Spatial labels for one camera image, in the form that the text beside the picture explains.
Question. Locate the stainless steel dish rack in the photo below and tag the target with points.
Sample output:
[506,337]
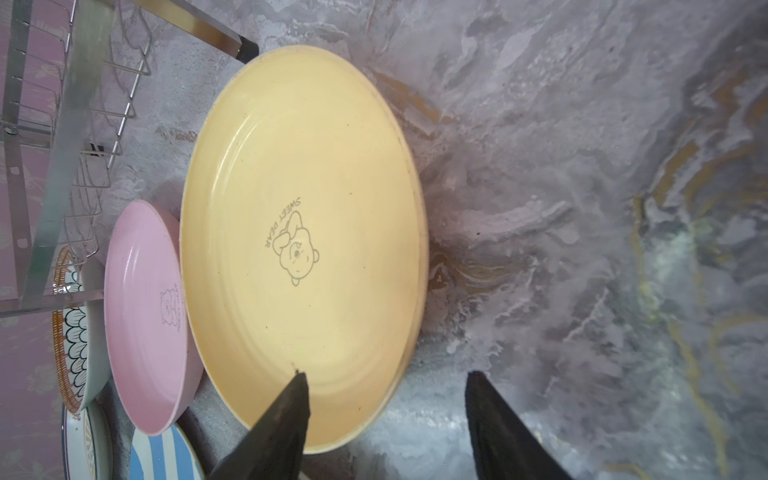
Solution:
[62,126]

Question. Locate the brown rim petal pattern plate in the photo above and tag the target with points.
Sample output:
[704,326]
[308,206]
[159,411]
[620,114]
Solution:
[79,340]

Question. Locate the centre orange sunburst plate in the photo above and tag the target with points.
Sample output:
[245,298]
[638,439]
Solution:
[86,444]

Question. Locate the centre blue striped plate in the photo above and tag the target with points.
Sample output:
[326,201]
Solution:
[169,455]

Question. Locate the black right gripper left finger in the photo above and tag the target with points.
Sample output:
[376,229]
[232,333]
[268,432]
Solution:
[273,448]

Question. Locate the pink bear plate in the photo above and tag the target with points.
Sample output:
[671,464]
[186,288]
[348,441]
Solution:
[155,363]

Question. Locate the yellow bear plate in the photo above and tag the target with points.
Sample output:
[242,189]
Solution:
[304,243]

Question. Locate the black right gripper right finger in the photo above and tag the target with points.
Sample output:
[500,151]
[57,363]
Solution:
[503,447]

